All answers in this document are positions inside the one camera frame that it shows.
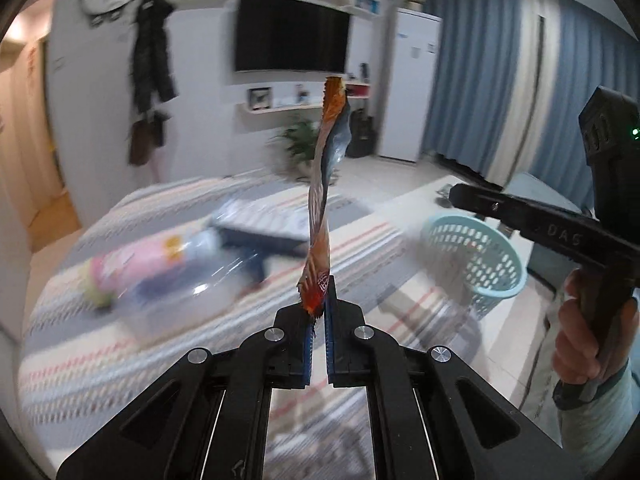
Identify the black acoustic guitar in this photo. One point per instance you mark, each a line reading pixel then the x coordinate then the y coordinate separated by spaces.
pixel 360 135

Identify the green potted plant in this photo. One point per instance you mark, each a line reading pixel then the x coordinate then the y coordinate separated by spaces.
pixel 295 147

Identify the low curved white shelf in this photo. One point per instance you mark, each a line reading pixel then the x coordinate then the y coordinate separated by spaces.
pixel 280 108

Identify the white refrigerator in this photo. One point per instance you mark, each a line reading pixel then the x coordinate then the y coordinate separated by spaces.
pixel 407 85

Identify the white coffee table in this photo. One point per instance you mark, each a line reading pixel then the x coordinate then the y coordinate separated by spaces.
pixel 410 205

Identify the wall light switch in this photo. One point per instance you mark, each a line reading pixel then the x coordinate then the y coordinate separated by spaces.
pixel 59 64

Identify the white pod shelf red inside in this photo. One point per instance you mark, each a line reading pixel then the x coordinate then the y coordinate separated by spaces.
pixel 357 90

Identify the orange snack wrapper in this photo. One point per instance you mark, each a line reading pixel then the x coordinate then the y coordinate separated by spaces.
pixel 320 210

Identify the pen holder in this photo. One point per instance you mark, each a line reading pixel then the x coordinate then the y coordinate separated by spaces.
pixel 301 94

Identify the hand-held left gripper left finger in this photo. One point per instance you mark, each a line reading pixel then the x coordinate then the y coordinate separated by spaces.
pixel 306 355

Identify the wall-mounted black television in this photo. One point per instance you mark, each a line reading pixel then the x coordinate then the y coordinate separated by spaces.
pixel 292 32

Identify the brown hanging bag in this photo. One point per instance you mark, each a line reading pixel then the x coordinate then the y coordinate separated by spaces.
pixel 140 142

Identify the blue and white curtain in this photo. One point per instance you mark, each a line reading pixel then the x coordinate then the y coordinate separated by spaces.
pixel 480 85

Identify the black bottle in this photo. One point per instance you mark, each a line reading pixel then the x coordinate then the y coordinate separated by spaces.
pixel 364 72

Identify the framed butterfly picture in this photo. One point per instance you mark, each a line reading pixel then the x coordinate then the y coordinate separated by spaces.
pixel 260 98

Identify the person's right hand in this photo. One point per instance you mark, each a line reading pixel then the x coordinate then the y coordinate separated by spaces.
pixel 575 340

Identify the long white printed box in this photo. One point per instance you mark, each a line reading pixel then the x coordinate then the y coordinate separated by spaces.
pixel 270 232

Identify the teal plastic laundry basket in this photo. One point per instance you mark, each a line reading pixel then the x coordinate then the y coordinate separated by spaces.
pixel 475 260

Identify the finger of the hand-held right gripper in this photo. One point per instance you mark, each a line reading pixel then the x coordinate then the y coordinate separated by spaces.
pixel 550 232

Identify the dark coat on rack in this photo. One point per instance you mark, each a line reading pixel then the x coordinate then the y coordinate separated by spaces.
pixel 156 170

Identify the metal phone stand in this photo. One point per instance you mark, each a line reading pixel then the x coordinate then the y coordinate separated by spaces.
pixel 444 195

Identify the small black hanging bag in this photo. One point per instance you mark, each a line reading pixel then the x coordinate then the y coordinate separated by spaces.
pixel 159 127

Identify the small teal box shelf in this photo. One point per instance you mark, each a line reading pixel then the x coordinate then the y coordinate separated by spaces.
pixel 366 2

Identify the person's right forearm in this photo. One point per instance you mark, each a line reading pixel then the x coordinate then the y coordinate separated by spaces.
pixel 610 425

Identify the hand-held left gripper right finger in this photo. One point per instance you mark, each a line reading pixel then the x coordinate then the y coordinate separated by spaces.
pixel 332 355

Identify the clear plastic bottle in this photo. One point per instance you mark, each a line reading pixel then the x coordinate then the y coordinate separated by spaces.
pixel 200 295

